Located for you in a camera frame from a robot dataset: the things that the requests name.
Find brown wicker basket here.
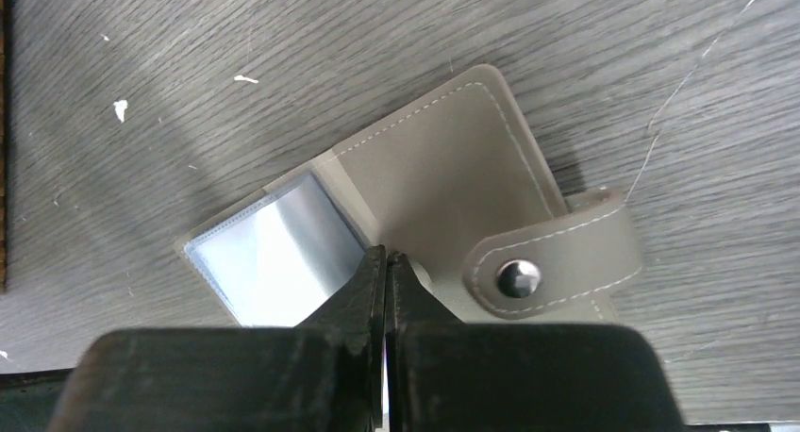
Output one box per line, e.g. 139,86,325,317
1,0,8,293

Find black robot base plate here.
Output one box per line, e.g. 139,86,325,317
1,369,72,431

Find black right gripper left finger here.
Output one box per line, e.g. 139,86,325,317
48,246,387,431

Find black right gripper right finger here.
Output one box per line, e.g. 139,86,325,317
385,253,685,431

